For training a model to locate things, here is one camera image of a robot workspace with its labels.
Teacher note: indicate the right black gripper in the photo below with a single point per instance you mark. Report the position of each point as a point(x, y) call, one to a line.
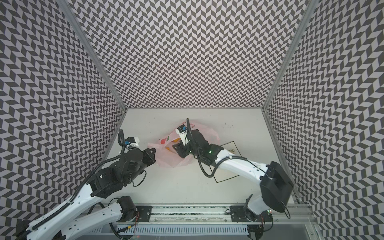
point(182, 148)

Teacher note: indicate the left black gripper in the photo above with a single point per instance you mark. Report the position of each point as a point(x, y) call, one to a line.
point(150, 159)

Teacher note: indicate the pink plastic bag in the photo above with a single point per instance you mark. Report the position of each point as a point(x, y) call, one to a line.
point(170, 152)

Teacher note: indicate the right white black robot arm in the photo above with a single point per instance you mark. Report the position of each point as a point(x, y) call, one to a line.
point(274, 184)

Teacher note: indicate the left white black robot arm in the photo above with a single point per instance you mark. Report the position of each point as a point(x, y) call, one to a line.
point(65, 221)

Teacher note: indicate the white square mat black border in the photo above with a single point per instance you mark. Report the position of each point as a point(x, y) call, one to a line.
point(222, 175)

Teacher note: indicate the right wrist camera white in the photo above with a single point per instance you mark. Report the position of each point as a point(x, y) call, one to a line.
point(182, 132)

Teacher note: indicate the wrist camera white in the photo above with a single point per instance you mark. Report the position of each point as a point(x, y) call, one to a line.
point(132, 142)
point(182, 132)

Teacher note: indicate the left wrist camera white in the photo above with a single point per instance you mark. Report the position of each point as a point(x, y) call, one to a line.
point(132, 142)

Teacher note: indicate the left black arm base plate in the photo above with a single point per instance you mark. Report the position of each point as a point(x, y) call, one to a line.
point(141, 214)

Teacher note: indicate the aluminium rail frame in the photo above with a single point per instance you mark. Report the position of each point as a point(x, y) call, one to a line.
point(211, 220)

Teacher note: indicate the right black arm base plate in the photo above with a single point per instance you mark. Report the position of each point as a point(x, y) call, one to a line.
point(240, 214)

